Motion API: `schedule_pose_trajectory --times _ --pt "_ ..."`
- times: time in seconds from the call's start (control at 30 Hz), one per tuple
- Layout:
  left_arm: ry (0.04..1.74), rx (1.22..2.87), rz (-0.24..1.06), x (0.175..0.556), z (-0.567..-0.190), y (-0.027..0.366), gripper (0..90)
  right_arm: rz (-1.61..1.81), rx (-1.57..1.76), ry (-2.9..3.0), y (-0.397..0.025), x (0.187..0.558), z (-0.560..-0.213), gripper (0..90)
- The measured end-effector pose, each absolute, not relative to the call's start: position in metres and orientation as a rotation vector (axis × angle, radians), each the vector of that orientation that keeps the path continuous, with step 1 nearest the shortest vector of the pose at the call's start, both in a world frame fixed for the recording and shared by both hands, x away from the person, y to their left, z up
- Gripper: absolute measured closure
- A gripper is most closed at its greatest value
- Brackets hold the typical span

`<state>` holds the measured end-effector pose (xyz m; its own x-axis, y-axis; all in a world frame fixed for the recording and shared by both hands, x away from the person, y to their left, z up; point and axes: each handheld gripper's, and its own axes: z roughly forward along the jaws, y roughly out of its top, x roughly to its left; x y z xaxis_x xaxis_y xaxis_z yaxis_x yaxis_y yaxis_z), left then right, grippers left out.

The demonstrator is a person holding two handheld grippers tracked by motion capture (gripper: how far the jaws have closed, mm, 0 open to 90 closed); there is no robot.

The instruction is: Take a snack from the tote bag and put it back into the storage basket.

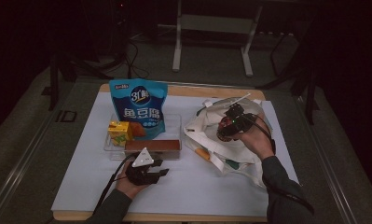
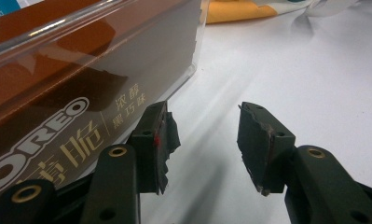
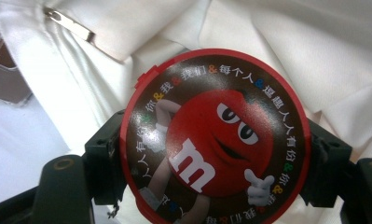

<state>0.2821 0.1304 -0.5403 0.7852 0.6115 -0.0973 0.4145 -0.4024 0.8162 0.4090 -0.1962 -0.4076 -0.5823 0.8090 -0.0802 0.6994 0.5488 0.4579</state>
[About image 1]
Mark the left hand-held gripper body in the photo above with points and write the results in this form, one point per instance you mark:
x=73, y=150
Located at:
x=140, y=177

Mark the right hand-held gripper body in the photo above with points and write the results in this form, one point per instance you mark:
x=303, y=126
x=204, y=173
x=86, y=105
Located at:
x=244, y=123

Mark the brown carton box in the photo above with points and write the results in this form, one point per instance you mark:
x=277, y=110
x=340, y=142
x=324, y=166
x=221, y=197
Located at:
x=152, y=145

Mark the white tote bag colour patches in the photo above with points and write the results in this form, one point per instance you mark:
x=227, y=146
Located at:
x=205, y=140

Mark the clear plastic box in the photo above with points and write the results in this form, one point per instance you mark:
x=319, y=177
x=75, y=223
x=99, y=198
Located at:
x=174, y=130

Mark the yellow drink carton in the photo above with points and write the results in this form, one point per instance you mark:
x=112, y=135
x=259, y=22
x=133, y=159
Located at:
x=120, y=132

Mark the blue snack bag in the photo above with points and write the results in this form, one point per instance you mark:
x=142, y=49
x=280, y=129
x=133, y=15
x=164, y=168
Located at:
x=140, y=102

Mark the person's left hand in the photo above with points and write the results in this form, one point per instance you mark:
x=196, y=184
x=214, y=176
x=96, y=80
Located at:
x=129, y=186

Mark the person's right hand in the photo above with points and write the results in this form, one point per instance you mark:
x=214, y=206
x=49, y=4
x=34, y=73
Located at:
x=258, y=143

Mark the white table mat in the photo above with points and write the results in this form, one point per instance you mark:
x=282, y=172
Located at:
x=190, y=186

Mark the black tripod stand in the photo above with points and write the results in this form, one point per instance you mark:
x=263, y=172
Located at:
x=311, y=93
x=53, y=81

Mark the white metal stand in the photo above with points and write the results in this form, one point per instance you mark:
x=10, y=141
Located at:
x=214, y=24

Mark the black floor bracket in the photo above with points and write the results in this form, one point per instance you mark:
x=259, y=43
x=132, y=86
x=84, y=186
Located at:
x=65, y=116

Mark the metal floor rail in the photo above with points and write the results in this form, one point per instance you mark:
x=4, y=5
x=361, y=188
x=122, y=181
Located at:
x=20, y=166
x=333, y=174

